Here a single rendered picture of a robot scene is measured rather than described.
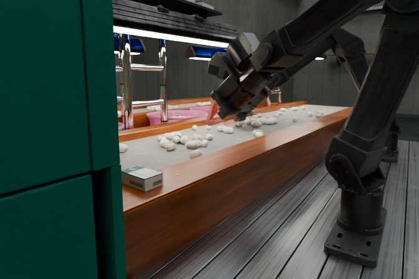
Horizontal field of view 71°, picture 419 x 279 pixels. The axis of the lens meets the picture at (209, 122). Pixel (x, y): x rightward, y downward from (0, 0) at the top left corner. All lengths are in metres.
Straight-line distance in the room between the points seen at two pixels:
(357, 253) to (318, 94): 7.94
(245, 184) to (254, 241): 0.13
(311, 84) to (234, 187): 7.91
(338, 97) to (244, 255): 7.89
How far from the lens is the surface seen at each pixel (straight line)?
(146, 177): 0.44
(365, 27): 8.27
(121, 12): 0.74
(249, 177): 0.61
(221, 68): 0.69
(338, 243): 0.51
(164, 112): 1.06
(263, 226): 0.55
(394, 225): 0.63
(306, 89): 8.46
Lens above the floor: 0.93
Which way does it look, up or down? 9 degrees down
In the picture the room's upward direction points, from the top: straight up
